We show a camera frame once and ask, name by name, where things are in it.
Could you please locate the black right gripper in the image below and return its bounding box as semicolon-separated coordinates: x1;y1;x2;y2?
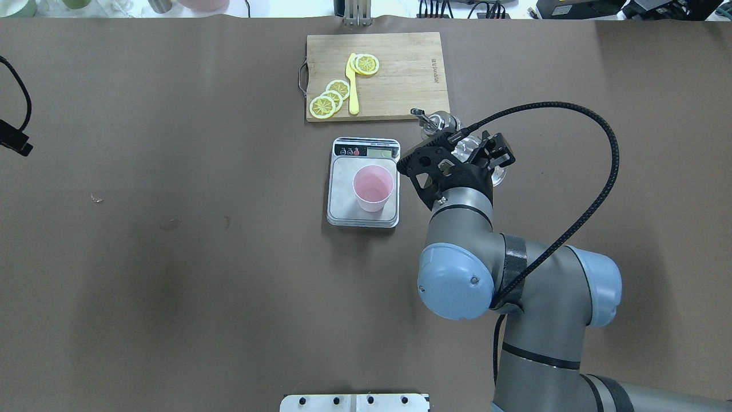
437;132;516;198

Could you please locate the glass sauce bottle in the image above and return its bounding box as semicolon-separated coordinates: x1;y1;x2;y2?
410;109;483;163

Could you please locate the pink plastic cup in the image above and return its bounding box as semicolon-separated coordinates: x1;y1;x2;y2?
352;165;395;213

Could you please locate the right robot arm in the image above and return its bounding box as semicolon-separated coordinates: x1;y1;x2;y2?
399;142;730;411

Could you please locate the digital kitchen scale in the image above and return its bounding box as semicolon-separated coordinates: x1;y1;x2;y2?
326;137;400;229

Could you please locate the bamboo cutting board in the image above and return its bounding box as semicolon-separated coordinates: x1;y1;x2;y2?
305;32;450;122

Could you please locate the lemon slice upper right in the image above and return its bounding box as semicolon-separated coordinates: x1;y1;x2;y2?
351;54;381;76

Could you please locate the yellow plastic knife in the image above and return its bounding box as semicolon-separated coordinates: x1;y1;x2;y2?
345;53;360;116

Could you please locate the lemon slice middle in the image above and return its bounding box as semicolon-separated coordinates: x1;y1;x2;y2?
321;90;343;114

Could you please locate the lemon slice lower left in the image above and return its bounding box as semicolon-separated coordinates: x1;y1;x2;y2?
309;96;338;120

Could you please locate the black left camera cable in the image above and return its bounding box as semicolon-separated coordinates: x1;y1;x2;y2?
0;56;33;133

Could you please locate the black camera cable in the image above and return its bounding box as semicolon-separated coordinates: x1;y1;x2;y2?
457;102;620;387
0;56;33;133

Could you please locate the black right camera cable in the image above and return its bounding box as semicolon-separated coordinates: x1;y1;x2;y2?
457;102;620;387

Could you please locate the aluminium frame post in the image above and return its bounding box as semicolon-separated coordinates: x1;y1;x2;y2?
339;0;373;27

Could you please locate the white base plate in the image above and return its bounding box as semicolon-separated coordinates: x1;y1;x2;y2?
279;393;431;411

